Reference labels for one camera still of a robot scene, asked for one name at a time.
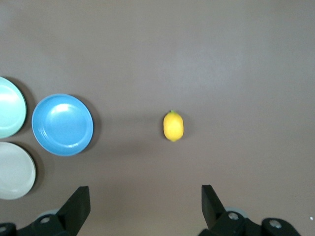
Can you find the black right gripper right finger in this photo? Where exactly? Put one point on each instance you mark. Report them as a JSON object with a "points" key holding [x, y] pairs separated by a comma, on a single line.
{"points": [[211, 209]]}

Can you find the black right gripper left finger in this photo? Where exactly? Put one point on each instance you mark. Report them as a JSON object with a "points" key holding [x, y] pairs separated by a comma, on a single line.
{"points": [[75, 209]]}

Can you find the yellow lemon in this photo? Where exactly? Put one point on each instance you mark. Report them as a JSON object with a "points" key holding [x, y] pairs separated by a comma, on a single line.
{"points": [[173, 126]]}

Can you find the beige round plate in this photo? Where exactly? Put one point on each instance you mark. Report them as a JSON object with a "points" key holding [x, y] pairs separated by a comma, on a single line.
{"points": [[14, 172]]}

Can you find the blue round plate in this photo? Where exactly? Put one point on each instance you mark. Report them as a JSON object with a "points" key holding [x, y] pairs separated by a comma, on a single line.
{"points": [[62, 125]]}

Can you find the light green round plate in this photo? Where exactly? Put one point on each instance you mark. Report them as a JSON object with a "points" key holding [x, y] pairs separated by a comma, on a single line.
{"points": [[9, 108]]}

